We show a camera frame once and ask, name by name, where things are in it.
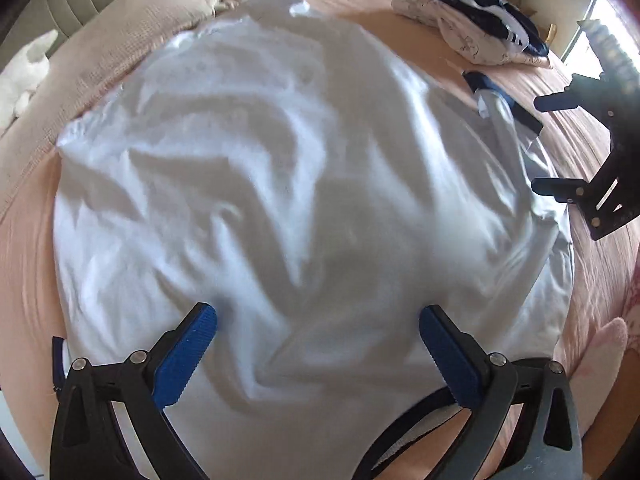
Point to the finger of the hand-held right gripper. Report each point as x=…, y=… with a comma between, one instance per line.
x=560, y=187
x=565, y=99

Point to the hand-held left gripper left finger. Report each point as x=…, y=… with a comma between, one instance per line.
x=187, y=355

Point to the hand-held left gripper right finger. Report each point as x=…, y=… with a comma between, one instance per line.
x=450, y=360

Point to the white navy-trimmed T-shirt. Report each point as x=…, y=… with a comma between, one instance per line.
x=300, y=185

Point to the window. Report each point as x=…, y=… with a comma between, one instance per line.
x=585, y=35

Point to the navy white striped garment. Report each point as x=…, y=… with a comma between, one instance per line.
x=495, y=10

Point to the pink printed garment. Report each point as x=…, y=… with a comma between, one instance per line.
x=470, y=35

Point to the person's pink printed pajamas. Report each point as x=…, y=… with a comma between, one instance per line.
x=600, y=360

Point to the pink bed sheet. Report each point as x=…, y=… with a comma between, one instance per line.
x=30, y=270

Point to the beige waffle pillow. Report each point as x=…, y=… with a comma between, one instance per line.
x=100, y=60

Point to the white plush toy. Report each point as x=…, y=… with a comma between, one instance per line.
x=25, y=75

